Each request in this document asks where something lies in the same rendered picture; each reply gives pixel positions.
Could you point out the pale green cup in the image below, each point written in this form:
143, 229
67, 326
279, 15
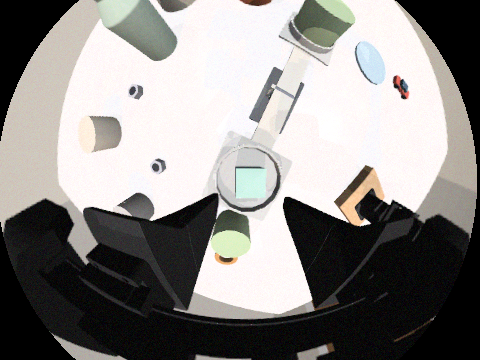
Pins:
324, 21
230, 237

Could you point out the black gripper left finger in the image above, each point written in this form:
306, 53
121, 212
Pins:
173, 245

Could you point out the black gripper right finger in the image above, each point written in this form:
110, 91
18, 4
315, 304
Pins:
331, 250

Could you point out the grey balance beam with square pans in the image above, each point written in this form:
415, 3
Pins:
276, 102

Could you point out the orange-brown ring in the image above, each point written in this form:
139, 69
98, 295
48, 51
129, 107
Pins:
224, 260

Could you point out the grey hex nut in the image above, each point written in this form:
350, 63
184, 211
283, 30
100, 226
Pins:
135, 91
157, 166

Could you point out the red toy car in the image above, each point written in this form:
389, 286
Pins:
401, 86

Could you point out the beige cylinder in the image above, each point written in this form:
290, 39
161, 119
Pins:
97, 133

